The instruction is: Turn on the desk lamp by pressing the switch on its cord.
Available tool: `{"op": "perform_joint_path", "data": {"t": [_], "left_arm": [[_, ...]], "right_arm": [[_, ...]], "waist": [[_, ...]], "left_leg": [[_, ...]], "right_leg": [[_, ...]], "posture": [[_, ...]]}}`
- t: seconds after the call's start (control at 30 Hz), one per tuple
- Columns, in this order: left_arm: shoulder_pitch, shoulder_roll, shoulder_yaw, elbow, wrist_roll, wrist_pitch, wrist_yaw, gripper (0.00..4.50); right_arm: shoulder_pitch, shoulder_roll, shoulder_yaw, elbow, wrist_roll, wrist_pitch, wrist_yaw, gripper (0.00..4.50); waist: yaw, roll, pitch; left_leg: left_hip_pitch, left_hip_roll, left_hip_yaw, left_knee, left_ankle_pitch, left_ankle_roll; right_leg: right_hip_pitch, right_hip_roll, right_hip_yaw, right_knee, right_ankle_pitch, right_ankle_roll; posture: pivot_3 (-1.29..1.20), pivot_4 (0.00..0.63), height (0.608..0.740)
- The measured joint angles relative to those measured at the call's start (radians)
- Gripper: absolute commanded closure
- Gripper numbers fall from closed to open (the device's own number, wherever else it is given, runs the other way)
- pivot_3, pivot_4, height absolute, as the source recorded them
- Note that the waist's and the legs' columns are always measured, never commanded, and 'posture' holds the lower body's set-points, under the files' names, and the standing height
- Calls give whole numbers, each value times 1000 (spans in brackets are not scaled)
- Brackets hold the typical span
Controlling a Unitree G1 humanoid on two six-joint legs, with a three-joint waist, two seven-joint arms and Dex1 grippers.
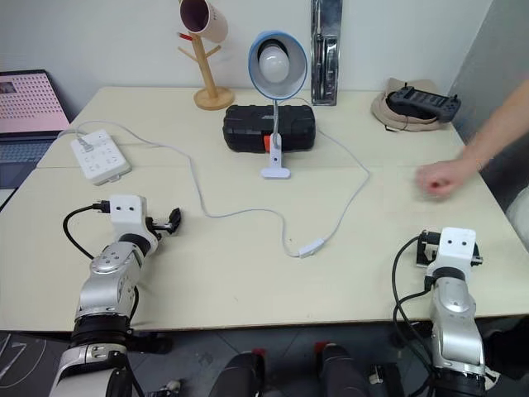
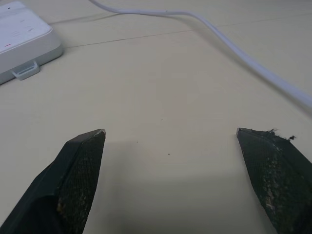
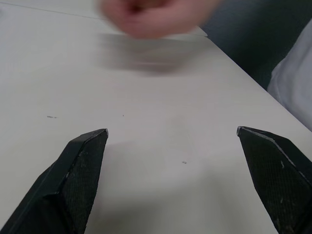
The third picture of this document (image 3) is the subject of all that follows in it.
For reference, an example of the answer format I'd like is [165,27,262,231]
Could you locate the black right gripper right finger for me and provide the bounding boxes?
[236,126,312,234]

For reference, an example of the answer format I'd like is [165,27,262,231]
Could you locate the person's white garment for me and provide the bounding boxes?
[267,23,312,133]

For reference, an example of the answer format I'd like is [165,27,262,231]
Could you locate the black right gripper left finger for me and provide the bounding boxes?
[0,128,109,234]

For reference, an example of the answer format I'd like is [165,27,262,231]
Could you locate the person's bare hand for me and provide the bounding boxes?
[96,0,223,39]

